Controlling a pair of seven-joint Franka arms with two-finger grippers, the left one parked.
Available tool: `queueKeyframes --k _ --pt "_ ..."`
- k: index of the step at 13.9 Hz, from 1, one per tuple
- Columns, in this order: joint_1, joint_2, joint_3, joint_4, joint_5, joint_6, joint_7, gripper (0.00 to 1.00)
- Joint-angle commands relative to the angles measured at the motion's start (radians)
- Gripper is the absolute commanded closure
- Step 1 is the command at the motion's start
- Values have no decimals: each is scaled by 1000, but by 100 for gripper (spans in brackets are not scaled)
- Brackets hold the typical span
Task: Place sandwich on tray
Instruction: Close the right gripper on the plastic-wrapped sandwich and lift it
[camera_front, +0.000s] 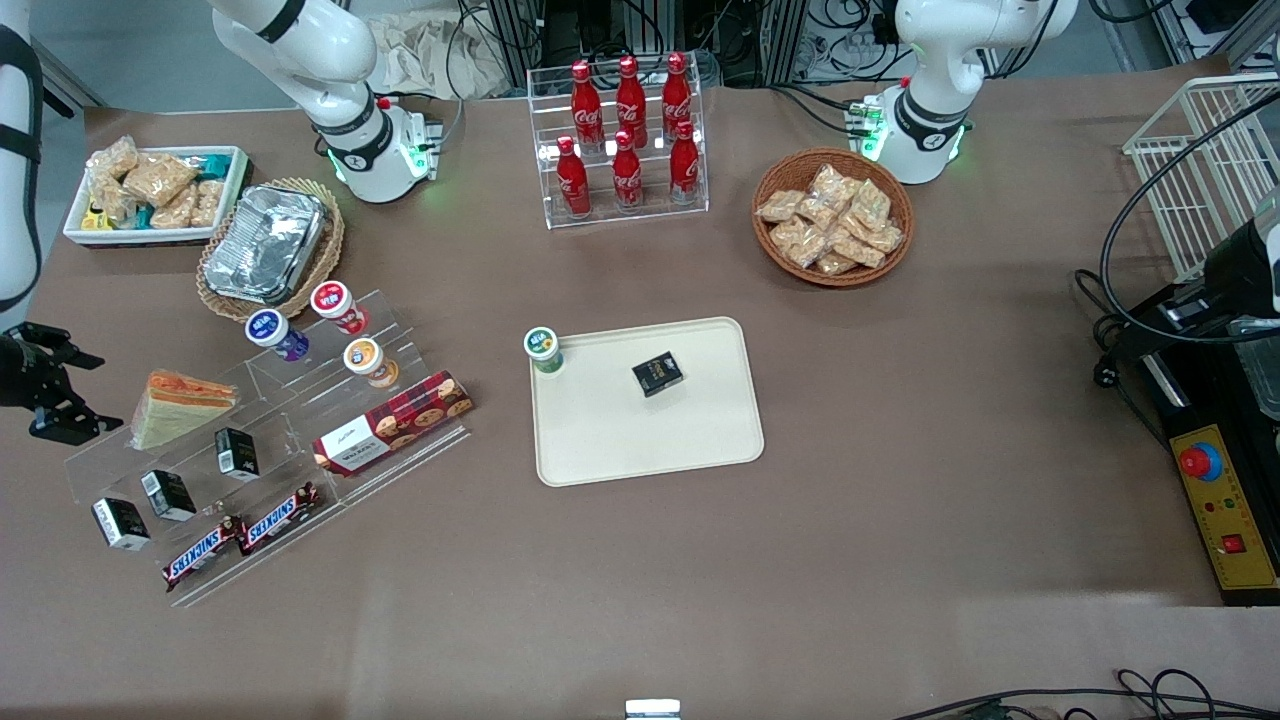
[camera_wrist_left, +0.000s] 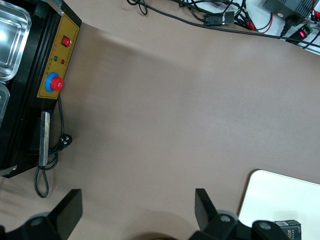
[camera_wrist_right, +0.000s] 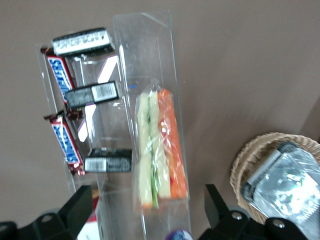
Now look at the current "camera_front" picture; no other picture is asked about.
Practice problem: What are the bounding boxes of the black plug with cable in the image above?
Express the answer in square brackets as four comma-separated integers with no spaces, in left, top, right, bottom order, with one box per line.
[1075,268,1133,391]

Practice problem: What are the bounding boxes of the beige plastic tray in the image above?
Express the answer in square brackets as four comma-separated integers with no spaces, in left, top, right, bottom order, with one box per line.
[529,316,766,488]

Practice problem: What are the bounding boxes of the red lid cup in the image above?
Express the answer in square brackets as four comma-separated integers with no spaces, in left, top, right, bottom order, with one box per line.
[310,280,369,337]

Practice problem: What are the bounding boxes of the red cola bottle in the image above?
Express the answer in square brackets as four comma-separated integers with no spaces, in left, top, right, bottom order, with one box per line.
[669,120,701,204]
[572,60,604,153]
[556,136,591,218]
[616,55,648,149]
[662,52,693,141]
[612,130,644,211]

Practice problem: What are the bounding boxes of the round wicker basket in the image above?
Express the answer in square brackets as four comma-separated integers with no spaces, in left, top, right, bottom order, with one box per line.
[752,148,915,288]

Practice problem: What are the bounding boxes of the beige crumpled cloth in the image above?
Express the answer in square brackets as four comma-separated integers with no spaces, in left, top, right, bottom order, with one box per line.
[375,15,511,101]

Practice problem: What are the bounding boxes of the dark metal bar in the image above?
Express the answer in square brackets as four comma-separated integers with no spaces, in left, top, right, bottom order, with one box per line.
[40,45,106,109]

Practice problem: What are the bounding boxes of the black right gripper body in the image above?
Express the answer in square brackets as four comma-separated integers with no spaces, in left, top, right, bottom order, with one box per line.
[0,322,63,413]

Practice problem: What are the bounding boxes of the thick black looped cable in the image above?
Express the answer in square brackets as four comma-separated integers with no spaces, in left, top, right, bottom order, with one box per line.
[1099,90,1280,346]

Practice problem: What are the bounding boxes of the clear acrylic bottle rack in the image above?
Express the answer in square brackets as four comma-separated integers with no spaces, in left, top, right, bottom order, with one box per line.
[527,55,710,231]

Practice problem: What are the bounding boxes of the small black white box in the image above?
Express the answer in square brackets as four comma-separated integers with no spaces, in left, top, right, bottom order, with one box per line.
[140,469,198,523]
[90,497,152,552]
[214,427,261,480]

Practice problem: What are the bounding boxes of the green lid cup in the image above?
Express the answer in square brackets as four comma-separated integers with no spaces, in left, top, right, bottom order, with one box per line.
[523,326,565,376]

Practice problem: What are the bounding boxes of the small black box gold print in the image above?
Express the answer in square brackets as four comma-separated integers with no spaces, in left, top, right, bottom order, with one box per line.
[631,351,685,399]

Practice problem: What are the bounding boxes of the aluminium foil container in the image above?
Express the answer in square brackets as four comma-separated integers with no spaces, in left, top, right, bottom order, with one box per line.
[204,185,332,306]

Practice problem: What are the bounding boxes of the white rectangular bin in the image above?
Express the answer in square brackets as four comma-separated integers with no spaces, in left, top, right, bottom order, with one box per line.
[62,146,251,248]

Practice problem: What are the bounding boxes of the black yellow control box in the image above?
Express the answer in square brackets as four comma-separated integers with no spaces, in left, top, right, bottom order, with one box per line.
[1130,285,1280,608]

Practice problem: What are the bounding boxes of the oval wicker basket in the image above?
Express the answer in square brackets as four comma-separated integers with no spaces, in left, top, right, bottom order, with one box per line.
[196,178,346,323]

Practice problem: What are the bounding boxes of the clear acrylic stepped display stand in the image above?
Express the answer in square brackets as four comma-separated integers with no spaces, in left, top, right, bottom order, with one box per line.
[63,288,473,609]

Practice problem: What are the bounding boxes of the red tartan cookie box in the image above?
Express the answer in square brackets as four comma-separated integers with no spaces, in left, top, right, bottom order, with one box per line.
[312,370,475,477]

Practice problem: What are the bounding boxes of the black cables at table edge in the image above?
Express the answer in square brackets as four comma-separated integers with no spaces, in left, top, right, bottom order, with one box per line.
[890,668,1280,720]

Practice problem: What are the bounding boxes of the snickers chocolate bar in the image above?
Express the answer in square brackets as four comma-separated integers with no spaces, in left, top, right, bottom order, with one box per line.
[238,481,322,556]
[163,516,246,593]

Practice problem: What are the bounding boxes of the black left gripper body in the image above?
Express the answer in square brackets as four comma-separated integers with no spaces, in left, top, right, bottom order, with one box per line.
[1160,215,1280,331]

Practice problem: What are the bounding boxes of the orange lid cup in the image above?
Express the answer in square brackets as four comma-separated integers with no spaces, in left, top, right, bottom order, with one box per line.
[343,337,400,389]

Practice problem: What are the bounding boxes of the black left arm base cable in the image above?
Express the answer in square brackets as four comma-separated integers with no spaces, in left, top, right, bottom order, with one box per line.
[770,82,881,136]

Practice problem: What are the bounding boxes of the white wire basket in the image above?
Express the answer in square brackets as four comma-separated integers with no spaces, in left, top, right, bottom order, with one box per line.
[1122,73,1280,284]

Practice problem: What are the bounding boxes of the triangle sandwich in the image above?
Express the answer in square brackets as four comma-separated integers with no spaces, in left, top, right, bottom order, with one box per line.
[130,369,239,451]

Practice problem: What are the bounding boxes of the purple lid cup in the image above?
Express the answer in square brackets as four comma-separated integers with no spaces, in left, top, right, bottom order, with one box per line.
[245,309,311,363]

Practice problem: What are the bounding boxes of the clear plastic container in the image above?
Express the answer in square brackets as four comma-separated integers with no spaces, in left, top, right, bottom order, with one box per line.
[1225,315,1280,421]

